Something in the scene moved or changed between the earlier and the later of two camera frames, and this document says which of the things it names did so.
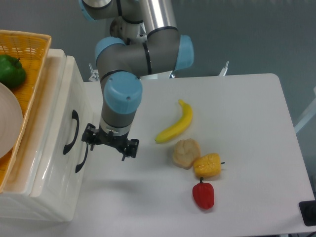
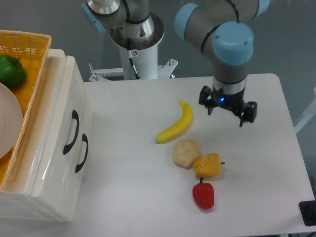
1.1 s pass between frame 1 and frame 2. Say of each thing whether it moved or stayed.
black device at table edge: stayed
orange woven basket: stayed
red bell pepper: stayed
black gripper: moved
